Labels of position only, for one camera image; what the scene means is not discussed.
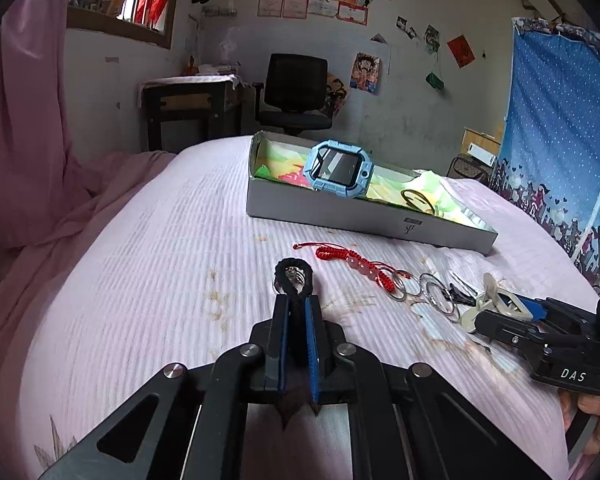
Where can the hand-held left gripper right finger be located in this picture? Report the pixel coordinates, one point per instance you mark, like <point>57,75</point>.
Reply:
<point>313,360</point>

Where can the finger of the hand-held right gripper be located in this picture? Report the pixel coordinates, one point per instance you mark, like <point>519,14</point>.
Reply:
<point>510,335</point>
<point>532,306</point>

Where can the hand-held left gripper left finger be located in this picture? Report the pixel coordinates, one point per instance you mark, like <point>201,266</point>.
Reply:
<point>282,355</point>

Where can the white hair clip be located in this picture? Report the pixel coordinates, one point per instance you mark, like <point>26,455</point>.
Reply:
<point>495,295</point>

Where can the black hair clip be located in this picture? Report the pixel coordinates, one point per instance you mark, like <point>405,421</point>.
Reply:
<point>462,295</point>

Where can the grey cardboard box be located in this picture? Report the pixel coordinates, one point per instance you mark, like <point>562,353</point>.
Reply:
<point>330,212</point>

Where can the person's right hand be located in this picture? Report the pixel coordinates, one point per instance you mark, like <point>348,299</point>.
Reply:
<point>595,407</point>

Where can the pink bedsheet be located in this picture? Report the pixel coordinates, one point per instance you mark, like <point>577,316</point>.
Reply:
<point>155,260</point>

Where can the white box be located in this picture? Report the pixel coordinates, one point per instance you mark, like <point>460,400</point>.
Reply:
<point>481,154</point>

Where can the wooden cabinet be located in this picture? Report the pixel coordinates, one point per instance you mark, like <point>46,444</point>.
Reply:
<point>480,137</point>

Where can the blue dotted curtain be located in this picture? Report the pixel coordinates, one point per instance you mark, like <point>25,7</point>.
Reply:
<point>555,125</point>

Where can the blue smartwatch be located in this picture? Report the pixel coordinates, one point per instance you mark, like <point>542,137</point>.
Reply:
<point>337,170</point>

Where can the green hanging pouch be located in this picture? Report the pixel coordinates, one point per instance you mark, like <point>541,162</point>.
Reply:
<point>435,81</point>

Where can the red paper sheet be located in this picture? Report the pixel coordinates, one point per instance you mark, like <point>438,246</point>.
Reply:
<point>461,51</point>

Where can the dark wooden desk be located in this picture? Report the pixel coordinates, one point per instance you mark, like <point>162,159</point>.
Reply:
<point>180,105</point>

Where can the black office chair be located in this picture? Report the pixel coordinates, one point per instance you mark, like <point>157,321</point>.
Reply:
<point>295,85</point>

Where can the papers on desk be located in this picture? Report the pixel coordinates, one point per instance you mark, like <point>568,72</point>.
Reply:
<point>215,69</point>

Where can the pink curtain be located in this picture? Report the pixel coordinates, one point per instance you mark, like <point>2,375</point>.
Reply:
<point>25,110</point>

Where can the cartoon family wall poster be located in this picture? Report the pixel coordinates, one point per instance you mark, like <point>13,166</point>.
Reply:
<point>335,95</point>

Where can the green wall photo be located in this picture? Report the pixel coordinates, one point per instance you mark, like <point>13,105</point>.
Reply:
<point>432,39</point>

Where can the anime wall poster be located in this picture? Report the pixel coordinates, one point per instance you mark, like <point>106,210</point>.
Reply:
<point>365,72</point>

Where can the white wall paper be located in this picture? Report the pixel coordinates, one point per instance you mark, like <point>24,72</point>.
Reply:
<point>386,55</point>

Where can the small wall photos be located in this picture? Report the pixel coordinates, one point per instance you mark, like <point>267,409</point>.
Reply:
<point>406,27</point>

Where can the small wall shelf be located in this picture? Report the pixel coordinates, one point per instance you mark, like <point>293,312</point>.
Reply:
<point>220,11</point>

